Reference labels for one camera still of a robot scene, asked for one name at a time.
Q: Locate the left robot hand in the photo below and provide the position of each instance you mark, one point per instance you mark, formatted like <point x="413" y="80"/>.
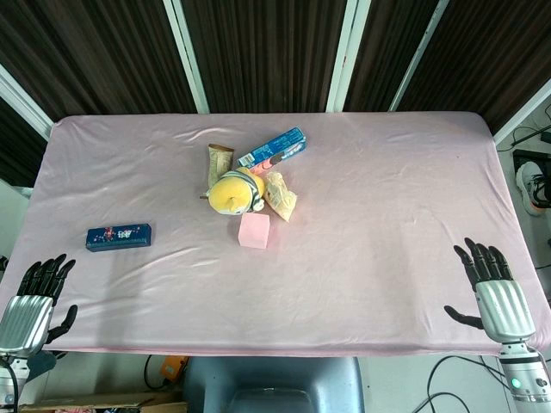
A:
<point x="28" y="320"/>

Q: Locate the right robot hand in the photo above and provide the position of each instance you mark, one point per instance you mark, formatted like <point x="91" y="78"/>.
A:
<point x="503" y="310"/>

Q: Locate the blue glasses case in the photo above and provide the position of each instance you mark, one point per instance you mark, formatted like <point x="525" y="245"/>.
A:
<point x="119" y="237"/>

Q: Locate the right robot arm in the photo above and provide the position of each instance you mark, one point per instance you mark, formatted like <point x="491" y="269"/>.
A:
<point x="525" y="374"/>

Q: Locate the blue cardboard snack box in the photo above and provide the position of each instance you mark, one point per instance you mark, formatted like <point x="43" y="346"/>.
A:
<point x="275" y="148"/>

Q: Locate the white orange sneaker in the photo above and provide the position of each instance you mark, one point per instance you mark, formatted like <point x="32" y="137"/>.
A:
<point x="530" y="185"/>

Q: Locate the orange device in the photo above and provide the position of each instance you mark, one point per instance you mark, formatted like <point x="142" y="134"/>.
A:
<point x="174" y="370"/>

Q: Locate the black floor device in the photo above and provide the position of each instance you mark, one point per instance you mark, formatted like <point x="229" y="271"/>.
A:
<point x="527" y="155"/>

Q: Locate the pink tablecloth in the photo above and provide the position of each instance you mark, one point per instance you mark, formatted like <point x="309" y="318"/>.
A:
<point x="344" y="258"/>

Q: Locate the dark folding screen panel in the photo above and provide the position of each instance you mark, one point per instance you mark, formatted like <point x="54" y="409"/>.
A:
<point x="486" y="56"/>
<point x="262" y="51"/>
<point x="387" y="51"/>
<point x="99" y="56"/>
<point x="17" y="142"/>

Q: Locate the yellow plush toy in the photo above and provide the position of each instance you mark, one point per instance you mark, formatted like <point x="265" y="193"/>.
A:
<point x="230" y="193"/>

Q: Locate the pink foam cube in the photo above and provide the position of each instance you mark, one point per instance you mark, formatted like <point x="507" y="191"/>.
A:
<point x="254" y="231"/>

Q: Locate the blue-grey plastic chair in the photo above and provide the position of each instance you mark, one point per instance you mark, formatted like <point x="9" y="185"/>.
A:
<point x="271" y="383"/>

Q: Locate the brown snack wrapper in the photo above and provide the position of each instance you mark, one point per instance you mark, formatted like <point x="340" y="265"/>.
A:
<point x="219" y="161"/>

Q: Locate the clear bag of snacks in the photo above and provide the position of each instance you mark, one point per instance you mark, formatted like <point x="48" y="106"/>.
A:
<point x="280" y="200"/>

